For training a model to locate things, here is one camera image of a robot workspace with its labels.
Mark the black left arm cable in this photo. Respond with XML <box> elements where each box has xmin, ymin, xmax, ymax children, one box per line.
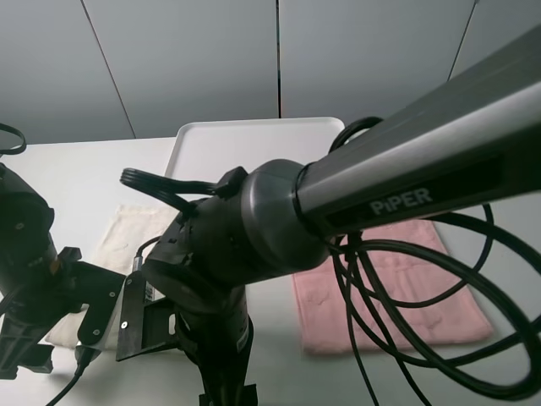
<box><xmin>0</xmin><ymin>123</ymin><xmax>92</xmax><ymax>406</ymax></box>

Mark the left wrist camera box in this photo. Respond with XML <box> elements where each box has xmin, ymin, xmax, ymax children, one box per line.
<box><xmin>76</xmin><ymin>272</ymin><xmax>125</xmax><ymax>348</ymax></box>

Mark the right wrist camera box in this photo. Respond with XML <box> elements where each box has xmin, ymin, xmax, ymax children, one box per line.
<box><xmin>116</xmin><ymin>272</ymin><xmax>178</xmax><ymax>362</ymax></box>

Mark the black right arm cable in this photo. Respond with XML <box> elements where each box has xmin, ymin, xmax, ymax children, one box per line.
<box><xmin>117</xmin><ymin>117</ymin><xmax>541</xmax><ymax>406</ymax></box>

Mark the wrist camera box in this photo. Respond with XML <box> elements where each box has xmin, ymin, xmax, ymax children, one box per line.
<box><xmin>116</xmin><ymin>272</ymin><xmax>178</xmax><ymax>362</ymax></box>
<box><xmin>76</xmin><ymin>272</ymin><xmax>125</xmax><ymax>348</ymax></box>

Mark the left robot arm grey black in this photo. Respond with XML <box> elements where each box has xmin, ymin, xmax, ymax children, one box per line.
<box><xmin>1</xmin><ymin>166</ymin><xmax>125</xmax><ymax>380</ymax></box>

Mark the pink towel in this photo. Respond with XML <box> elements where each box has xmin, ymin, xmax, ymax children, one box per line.
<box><xmin>292</xmin><ymin>220</ymin><xmax>493</xmax><ymax>355</ymax></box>

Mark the cream white towel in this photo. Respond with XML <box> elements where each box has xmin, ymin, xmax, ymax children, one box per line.
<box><xmin>45</xmin><ymin>205</ymin><xmax>177</xmax><ymax>349</ymax></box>

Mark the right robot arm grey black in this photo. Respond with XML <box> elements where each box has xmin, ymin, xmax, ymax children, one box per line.
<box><xmin>143</xmin><ymin>28</ymin><xmax>540</xmax><ymax>405</ymax></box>

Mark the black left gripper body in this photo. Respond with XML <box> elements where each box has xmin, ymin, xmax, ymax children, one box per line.
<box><xmin>1</xmin><ymin>247</ymin><xmax>113</xmax><ymax>375</ymax></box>

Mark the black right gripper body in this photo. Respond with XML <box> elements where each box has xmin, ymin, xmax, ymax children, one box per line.
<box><xmin>175</xmin><ymin>287</ymin><xmax>258</xmax><ymax>405</ymax></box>

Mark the white rectangular plastic tray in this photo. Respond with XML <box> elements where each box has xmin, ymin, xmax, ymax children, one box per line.
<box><xmin>164</xmin><ymin>117</ymin><xmax>344</xmax><ymax>183</ymax></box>

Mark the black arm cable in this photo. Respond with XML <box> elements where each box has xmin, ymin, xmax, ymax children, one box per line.
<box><xmin>0</xmin><ymin>123</ymin><xmax>92</xmax><ymax>406</ymax></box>
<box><xmin>117</xmin><ymin>117</ymin><xmax>541</xmax><ymax>406</ymax></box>

